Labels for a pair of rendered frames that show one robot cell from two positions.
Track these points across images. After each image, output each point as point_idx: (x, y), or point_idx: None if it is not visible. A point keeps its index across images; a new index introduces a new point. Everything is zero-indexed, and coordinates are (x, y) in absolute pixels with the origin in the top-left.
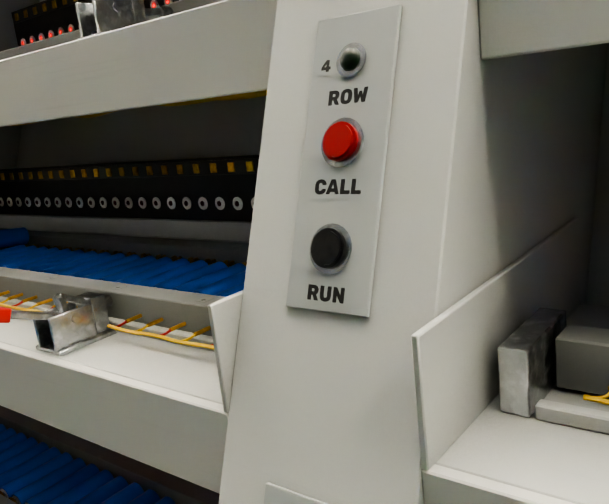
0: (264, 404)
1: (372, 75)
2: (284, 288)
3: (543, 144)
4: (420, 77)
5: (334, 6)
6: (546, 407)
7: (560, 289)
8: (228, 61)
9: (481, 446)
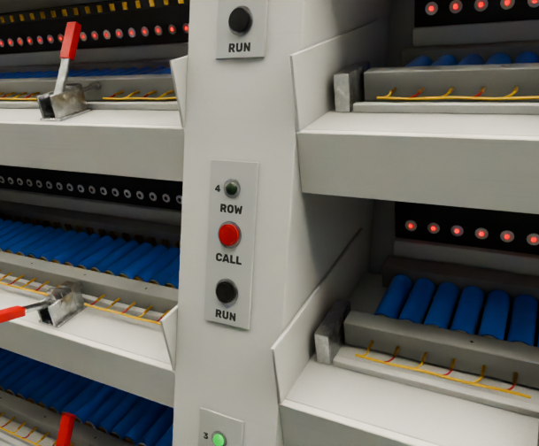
0: (195, 367)
1: (244, 200)
2: (202, 308)
3: (340, 204)
4: (270, 206)
5: (219, 151)
6: (337, 361)
7: (351, 274)
8: (154, 161)
9: (306, 386)
